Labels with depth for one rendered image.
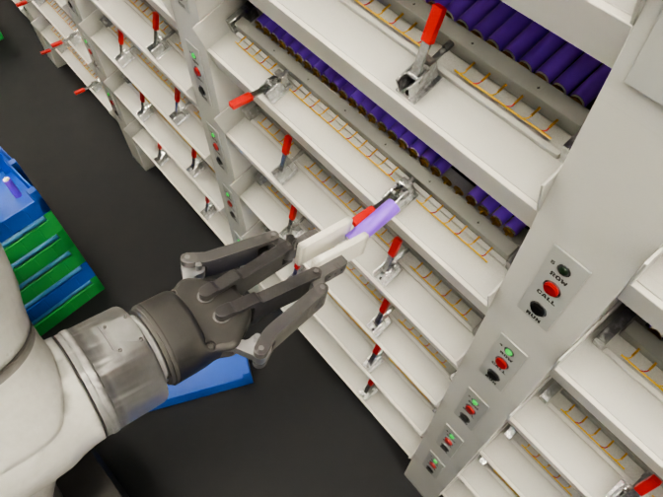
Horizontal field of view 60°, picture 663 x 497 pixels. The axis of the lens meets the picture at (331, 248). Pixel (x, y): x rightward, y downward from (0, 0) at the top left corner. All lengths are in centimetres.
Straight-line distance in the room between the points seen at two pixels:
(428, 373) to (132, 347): 68
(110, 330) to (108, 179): 168
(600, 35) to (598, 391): 39
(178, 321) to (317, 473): 113
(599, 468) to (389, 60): 58
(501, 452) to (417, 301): 30
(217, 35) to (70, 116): 147
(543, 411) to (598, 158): 47
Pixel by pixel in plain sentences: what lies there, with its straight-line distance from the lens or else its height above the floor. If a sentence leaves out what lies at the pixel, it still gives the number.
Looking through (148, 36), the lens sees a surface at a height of 75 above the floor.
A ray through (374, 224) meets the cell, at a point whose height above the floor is 105.
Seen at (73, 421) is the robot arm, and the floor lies 113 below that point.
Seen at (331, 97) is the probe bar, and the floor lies 97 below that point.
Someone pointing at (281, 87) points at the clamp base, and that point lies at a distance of 88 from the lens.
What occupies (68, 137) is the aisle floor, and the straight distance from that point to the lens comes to 233.
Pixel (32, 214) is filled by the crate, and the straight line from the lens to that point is 155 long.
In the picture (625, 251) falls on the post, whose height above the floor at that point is 115.
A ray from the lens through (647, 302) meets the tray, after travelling 54.
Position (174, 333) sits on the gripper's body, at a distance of 47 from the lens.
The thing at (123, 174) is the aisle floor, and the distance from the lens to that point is 213.
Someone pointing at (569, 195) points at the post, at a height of 116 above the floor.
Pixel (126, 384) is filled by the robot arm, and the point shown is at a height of 112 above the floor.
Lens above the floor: 153
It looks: 57 degrees down
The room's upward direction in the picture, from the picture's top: straight up
